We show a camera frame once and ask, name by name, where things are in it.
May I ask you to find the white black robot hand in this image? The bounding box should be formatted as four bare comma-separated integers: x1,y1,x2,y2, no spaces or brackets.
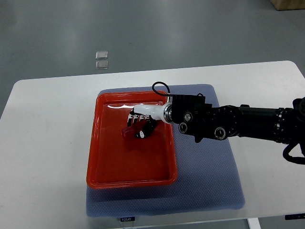
127,103,170,138

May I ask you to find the red pepper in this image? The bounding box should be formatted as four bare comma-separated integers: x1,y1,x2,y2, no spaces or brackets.
122,120,148,140

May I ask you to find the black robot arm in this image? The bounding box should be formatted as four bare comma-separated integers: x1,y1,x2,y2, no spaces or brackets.
122,94,305,165

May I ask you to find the red plastic tray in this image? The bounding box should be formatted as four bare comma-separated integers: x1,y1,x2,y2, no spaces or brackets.
86,91,178,190

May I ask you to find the upper floor socket plate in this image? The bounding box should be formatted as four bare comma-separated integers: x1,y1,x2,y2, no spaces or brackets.
95,51,108,60

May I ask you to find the blue-grey mesh mat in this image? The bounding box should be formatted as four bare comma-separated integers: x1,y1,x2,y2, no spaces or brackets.
86,86,245,218

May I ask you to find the black table control label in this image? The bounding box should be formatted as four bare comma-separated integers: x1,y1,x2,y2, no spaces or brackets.
120,217,135,222

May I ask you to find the white table leg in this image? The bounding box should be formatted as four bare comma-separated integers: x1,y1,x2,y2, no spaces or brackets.
247,218,261,229

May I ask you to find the cardboard box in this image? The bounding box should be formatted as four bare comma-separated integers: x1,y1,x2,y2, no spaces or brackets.
270,0,305,11

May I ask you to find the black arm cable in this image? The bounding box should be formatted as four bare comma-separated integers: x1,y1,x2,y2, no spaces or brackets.
152,82,172,102

